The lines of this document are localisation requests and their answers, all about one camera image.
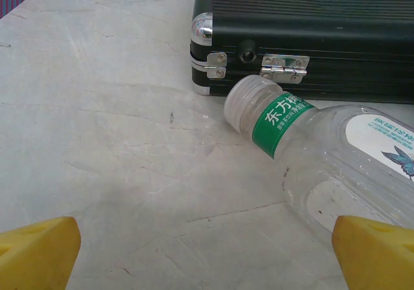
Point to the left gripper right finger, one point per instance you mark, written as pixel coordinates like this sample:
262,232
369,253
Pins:
378,257

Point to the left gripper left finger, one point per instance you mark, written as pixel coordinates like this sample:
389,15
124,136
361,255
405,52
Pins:
39,254

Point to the clear bottle green neck label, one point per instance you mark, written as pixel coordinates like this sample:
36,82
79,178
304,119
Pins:
307,147

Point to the black ribbed hard case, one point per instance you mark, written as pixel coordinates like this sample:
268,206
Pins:
307,18

